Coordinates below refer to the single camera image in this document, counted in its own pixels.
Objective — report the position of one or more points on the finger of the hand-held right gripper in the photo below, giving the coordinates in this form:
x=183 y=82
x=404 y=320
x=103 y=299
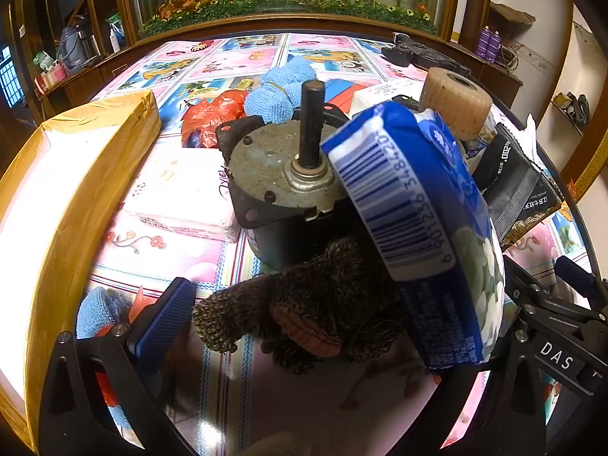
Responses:
x=575 y=275
x=520 y=278

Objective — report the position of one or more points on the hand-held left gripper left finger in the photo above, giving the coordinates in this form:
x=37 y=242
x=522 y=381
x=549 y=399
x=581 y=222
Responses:
x=164 y=318

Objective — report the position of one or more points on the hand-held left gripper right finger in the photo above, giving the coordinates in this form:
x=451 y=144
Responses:
x=520 y=370

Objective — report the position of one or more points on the black snack packet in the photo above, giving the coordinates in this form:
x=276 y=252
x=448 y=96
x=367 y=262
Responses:
x=513 y=185

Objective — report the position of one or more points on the blue tissue packet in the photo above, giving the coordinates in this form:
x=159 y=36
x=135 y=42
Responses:
x=418 y=209

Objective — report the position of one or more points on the pink tissue pack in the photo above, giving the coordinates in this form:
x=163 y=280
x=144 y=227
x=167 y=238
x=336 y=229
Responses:
x=175 y=190

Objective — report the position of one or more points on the brown knitted glove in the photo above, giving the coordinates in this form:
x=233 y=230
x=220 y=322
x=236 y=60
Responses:
x=308 y=289

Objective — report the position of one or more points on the yellow taped cardboard box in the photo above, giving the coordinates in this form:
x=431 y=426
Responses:
x=71 y=190

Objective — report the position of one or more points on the beige tape roll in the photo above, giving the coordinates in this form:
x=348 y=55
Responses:
x=456 y=104

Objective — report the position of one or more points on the grey electric motor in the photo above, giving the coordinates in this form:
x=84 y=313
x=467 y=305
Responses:
x=270 y=166

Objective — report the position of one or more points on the white printed packet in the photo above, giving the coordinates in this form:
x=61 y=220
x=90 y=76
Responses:
x=387 y=95

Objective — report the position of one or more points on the black tool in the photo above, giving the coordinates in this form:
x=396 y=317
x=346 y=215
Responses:
x=418 y=52

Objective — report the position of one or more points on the brown wood piece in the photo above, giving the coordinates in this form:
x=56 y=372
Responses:
x=513 y=13

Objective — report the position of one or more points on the pink box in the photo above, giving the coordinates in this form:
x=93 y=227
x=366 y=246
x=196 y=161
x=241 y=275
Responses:
x=50 y=77

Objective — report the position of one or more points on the white spray bottle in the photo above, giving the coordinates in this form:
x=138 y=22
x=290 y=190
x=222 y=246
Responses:
x=115 y=40

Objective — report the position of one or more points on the green packet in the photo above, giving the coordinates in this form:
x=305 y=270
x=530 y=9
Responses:
x=43 y=59

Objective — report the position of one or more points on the barred window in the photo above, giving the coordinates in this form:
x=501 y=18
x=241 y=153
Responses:
x=8 y=76

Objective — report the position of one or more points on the blue bag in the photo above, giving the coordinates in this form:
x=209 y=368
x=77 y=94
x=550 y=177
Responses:
x=76 y=42

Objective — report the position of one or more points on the wall shelf with dark items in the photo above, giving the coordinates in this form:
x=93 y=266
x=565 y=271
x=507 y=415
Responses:
x=572 y=107

